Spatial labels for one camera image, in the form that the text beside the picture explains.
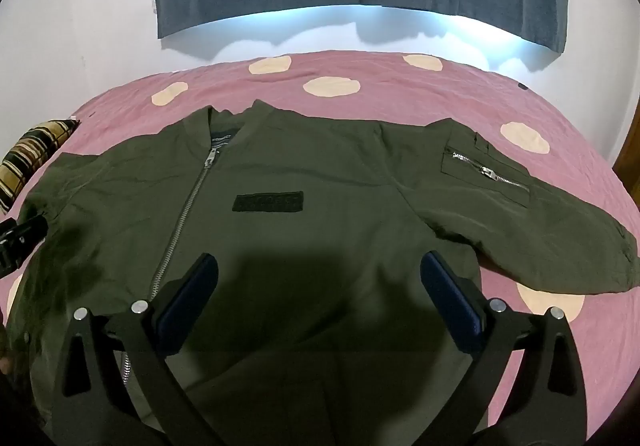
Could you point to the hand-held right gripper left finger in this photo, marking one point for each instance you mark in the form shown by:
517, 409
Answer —
187, 298

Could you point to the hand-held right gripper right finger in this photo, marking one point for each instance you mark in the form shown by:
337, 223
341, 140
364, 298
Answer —
452, 301

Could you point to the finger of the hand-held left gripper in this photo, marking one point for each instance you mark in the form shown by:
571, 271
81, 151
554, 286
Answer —
20, 233

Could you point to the olive green zip jacket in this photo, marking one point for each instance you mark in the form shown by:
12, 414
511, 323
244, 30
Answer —
310, 226

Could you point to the striped brown pillow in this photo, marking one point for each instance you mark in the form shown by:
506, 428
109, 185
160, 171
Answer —
30, 151

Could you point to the pink dotted bed sheet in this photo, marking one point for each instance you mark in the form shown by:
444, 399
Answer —
350, 86

